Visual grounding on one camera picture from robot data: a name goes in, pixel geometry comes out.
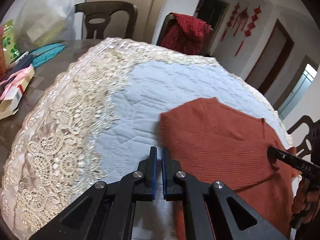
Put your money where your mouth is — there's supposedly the rust red knitted sweater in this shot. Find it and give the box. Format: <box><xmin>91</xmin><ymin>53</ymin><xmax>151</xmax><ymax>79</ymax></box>
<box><xmin>159</xmin><ymin>98</ymin><xmax>298</xmax><ymax>237</ymax></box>

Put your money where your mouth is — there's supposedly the right hand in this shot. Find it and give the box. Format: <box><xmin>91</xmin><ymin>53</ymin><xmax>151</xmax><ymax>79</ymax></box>
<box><xmin>291</xmin><ymin>178</ymin><xmax>319</xmax><ymax>224</ymax></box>

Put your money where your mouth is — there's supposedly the dark wooden chair right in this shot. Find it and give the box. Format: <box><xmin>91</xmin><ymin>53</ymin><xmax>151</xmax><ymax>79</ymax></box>
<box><xmin>287</xmin><ymin>115</ymin><xmax>319</xmax><ymax>165</ymax></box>

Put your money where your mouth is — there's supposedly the light blue quilted lace cloth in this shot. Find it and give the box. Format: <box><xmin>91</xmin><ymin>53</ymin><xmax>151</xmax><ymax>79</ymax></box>
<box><xmin>1</xmin><ymin>38</ymin><xmax>292</xmax><ymax>239</ymax></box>

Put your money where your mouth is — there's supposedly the cream cardboard box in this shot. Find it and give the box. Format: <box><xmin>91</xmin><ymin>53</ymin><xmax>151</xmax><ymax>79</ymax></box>
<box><xmin>0</xmin><ymin>65</ymin><xmax>36</xmax><ymax>120</ymax></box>

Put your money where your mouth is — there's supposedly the red Chinese knot decoration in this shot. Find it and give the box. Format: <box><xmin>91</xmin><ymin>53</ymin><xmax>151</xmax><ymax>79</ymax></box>
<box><xmin>220</xmin><ymin>3</ymin><xmax>261</xmax><ymax>56</ymax></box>

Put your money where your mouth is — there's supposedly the pink ribbon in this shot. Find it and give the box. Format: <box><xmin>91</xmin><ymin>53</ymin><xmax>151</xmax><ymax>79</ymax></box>
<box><xmin>1</xmin><ymin>63</ymin><xmax>35</xmax><ymax>100</ymax></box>

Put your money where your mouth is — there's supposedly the teal woven mat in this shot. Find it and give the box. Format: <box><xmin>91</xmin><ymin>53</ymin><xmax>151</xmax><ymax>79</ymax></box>
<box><xmin>31</xmin><ymin>43</ymin><xmax>66</xmax><ymax>68</ymax></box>

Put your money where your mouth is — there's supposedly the dark blue flat box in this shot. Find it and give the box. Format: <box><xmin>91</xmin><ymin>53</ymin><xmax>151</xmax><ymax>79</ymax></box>
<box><xmin>1</xmin><ymin>55</ymin><xmax>34</xmax><ymax>86</ymax></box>

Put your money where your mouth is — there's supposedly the red checkered garment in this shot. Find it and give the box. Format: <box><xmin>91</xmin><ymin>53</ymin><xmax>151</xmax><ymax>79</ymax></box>
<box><xmin>160</xmin><ymin>12</ymin><xmax>212</xmax><ymax>55</ymax></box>

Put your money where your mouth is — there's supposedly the dark wooden chair with garment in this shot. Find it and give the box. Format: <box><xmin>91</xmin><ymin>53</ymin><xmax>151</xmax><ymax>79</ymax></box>
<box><xmin>156</xmin><ymin>12</ymin><xmax>216</xmax><ymax>57</ymax></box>

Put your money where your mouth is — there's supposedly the green leaf printed package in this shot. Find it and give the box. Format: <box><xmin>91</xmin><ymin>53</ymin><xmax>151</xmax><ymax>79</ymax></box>
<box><xmin>2</xmin><ymin>20</ymin><xmax>20</xmax><ymax>66</ymax></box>

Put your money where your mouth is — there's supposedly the dark wooden chair far left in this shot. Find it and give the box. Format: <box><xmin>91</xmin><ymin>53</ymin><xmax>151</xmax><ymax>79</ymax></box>
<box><xmin>75</xmin><ymin>1</ymin><xmax>138</xmax><ymax>40</ymax></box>

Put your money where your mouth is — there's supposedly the white plastic bag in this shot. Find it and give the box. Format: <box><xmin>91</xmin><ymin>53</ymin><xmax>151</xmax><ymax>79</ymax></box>
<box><xmin>14</xmin><ymin>0</ymin><xmax>75</xmax><ymax>51</ymax></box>

